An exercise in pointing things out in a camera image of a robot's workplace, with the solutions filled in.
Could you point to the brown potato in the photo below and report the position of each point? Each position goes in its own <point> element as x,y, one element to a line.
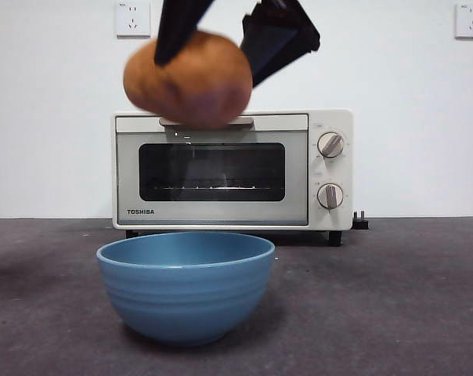
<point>189,86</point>

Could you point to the cream toaster oven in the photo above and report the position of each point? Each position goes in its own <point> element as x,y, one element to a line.
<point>330,117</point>

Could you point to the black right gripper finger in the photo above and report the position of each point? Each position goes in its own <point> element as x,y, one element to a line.
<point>277,39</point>
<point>178,31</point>

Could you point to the beige oven knob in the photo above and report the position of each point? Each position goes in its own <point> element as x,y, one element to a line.
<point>330,196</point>
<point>331,145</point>

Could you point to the blue ribbed bowl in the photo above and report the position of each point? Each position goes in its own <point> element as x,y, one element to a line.
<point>185,297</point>

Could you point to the white wall socket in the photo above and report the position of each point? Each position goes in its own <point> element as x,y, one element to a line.
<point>471,21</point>
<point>133,19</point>

